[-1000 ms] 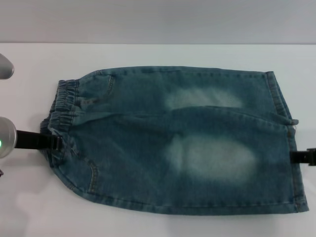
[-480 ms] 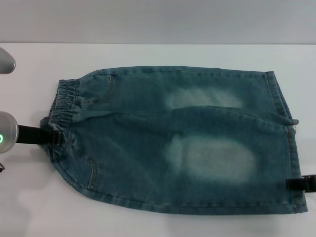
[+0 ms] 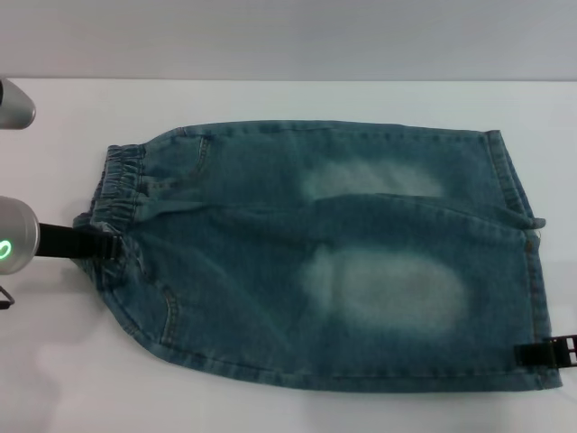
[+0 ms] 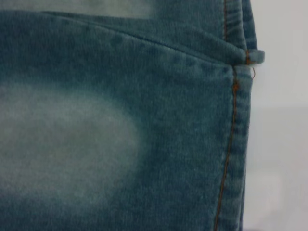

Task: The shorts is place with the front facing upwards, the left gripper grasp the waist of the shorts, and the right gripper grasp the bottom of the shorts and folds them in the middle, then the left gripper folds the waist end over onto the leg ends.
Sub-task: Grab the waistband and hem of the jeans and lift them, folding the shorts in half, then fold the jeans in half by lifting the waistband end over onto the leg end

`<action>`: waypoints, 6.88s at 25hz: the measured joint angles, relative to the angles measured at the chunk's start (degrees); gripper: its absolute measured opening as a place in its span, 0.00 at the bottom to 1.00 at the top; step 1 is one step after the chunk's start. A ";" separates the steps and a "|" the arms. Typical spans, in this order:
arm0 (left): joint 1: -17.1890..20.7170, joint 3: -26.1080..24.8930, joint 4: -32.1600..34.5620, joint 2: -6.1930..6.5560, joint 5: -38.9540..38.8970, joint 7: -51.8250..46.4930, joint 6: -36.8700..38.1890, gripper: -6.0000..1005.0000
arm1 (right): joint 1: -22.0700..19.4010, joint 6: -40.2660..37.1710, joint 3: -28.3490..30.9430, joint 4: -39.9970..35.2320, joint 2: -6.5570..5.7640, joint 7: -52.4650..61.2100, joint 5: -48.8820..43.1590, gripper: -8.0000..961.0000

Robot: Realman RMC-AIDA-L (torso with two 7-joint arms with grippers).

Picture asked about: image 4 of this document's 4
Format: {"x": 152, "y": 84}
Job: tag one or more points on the blue denim jeans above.
{"x": 120, "y": 120}

